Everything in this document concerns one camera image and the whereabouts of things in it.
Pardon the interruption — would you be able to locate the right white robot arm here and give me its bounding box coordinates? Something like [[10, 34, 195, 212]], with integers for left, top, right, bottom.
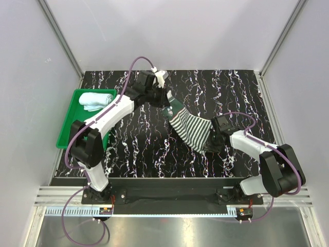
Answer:
[[205, 116, 306, 204]]

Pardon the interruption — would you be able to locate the left aluminium frame post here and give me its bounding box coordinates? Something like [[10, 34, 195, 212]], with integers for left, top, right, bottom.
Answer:
[[36, 0, 84, 79]]

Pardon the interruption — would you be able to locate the purple cable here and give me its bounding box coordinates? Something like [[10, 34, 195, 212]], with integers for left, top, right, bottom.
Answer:
[[61, 56, 159, 245], [221, 112, 303, 223]]

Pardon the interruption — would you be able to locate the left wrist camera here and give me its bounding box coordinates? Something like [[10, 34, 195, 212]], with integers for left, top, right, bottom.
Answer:
[[151, 67, 168, 88]]

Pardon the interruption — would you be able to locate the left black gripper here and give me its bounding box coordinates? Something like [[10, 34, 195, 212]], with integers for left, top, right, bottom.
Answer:
[[144, 83, 170, 108]]

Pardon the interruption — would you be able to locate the light blue towel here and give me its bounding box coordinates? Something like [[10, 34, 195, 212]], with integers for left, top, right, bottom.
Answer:
[[79, 92, 114, 112]]

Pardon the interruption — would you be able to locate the white slotted cable duct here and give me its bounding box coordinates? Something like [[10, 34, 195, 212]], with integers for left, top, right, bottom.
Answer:
[[45, 206, 237, 218]]

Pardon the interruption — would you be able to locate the striped green white towel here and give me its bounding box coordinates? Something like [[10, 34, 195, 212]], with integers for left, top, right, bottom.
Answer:
[[162, 91, 218, 154]]

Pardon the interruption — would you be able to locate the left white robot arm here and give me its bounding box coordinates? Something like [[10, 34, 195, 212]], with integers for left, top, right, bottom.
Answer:
[[65, 68, 169, 204]]

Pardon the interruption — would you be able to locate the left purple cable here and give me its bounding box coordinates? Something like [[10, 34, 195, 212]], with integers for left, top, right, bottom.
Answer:
[[61, 56, 159, 245]]

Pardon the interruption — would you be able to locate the aluminium frame post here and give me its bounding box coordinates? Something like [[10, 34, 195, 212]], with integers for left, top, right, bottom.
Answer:
[[36, 0, 84, 79], [259, 0, 308, 78]]

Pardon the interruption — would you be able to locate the right aluminium frame post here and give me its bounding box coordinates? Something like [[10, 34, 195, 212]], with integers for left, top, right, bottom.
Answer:
[[259, 0, 308, 78]]

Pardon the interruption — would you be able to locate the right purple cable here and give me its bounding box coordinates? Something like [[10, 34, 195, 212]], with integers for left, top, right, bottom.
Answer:
[[221, 112, 303, 223]]

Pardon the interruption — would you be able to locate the green plastic tray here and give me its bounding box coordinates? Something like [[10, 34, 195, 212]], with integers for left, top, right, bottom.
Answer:
[[56, 89, 117, 149]]

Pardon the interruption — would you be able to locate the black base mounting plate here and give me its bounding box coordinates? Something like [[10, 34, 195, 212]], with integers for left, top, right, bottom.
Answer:
[[82, 178, 263, 210]]

